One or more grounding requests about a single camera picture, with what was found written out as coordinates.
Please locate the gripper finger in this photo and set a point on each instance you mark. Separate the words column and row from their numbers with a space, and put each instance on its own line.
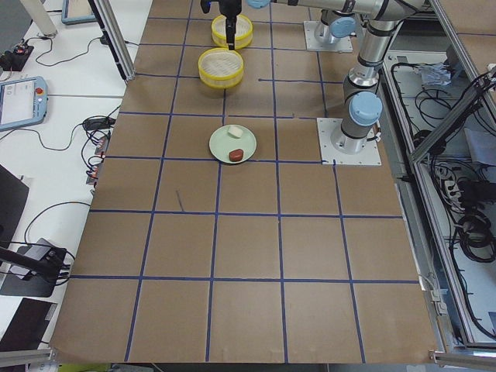
column 231, row 32

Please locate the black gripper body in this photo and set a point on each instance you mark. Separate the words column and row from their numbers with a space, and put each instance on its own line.
column 231, row 7

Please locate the white steamed bun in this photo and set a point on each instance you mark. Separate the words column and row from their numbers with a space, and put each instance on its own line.
column 235, row 131

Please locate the red-brown bun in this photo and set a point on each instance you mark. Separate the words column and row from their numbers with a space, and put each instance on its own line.
column 235, row 156

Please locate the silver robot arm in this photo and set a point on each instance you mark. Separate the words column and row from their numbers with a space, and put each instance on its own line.
column 363, row 107
column 244, row 27

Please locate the yellow steamer tray with bun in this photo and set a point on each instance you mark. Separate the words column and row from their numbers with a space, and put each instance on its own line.
column 221, row 68

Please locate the light green plate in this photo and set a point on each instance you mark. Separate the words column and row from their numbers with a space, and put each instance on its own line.
column 221, row 143

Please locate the teach pendant tablet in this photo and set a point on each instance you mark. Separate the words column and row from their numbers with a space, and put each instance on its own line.
column 23, row 102
column 76, row 12

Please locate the black power adapter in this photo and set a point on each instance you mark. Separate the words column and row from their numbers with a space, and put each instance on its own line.
column 98, row 123

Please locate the black laptop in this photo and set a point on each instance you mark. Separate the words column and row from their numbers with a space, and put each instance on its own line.
column 14, row 194

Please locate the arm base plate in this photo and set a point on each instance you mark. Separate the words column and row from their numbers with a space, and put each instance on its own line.
column 338, row 149
column 333, row 38

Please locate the aluminium frame post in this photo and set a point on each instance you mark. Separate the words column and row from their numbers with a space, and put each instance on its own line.
column 110, row 30

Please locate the black camera stand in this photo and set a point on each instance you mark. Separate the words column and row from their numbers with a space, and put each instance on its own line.
column 41, row 259

